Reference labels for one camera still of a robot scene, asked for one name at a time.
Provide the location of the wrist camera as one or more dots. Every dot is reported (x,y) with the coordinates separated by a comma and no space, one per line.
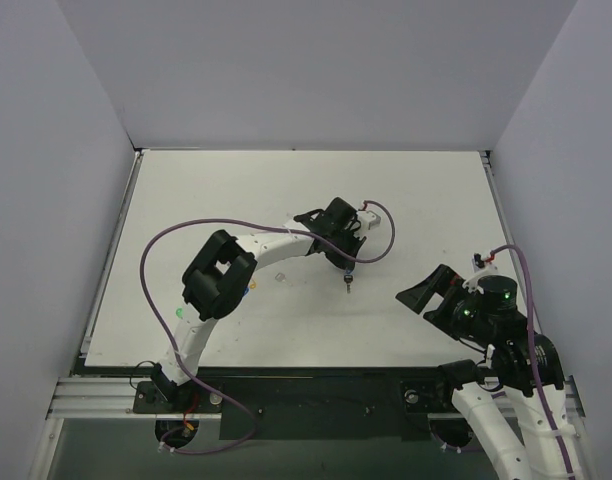
(483,267)
(368,220)

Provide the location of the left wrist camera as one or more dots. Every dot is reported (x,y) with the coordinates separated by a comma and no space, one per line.
(368,220)

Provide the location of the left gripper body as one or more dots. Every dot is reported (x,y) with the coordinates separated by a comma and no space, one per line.
(343,242)

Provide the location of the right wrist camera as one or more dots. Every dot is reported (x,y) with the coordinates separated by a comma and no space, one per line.
(483,267)

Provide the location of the silver key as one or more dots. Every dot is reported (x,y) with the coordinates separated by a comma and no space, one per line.
(348,285)
(281,278)

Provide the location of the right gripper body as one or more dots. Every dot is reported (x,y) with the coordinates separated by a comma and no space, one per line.
(444,298)

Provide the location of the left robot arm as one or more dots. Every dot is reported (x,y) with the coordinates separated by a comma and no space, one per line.
(219,276)

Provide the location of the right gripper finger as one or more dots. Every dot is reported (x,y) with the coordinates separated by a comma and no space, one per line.
(441,280)
(417,297)

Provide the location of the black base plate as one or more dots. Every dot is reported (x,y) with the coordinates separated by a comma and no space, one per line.
(307,403)

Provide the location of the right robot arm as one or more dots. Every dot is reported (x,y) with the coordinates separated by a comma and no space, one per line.
(514,403)

